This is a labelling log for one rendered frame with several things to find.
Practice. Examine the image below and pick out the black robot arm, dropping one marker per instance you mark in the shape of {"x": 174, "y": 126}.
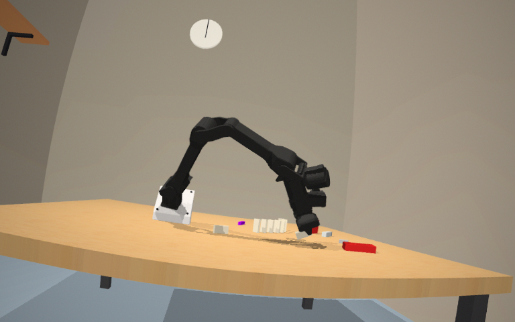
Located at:
{"x": 281, "y": 160}

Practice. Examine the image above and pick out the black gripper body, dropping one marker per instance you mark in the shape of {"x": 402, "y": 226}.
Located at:
{"x": 306, "y": 220}

